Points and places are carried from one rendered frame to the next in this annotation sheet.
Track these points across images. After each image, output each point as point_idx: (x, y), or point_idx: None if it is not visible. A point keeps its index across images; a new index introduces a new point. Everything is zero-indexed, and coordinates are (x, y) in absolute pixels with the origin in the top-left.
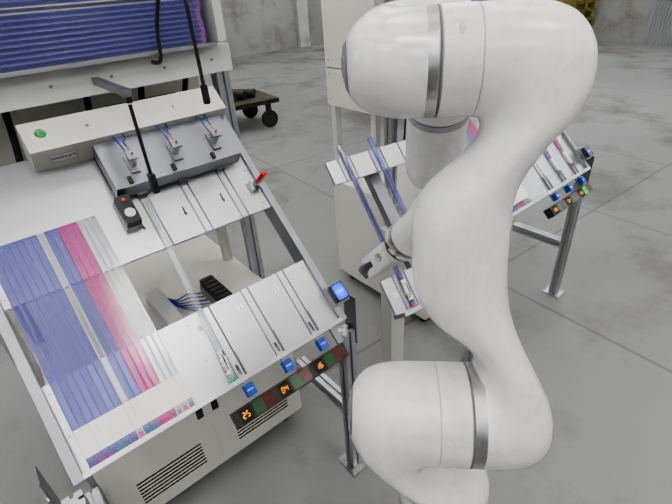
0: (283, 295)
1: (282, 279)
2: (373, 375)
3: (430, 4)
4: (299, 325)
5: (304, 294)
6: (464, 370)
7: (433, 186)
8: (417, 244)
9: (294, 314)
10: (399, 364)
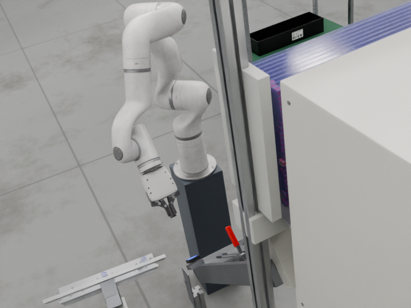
0: (236, 252)
1: (235, 255)
2: (200, 84)
3: (160, 2)
4: (229, 253)
5: (220, 260)
6: (174, 84)
7: (171, 39)
8: (179, 51)
9: (231, 253)
10: (191, 87)
